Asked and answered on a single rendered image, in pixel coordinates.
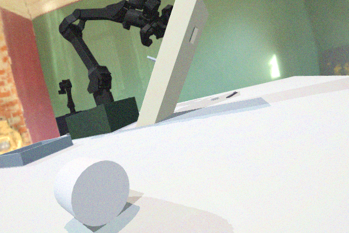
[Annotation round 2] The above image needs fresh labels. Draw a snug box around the white cylinder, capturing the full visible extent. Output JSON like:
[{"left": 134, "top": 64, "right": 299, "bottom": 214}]
[{"left": 53, "top": 157, "right": 130, "bottom": 226}]

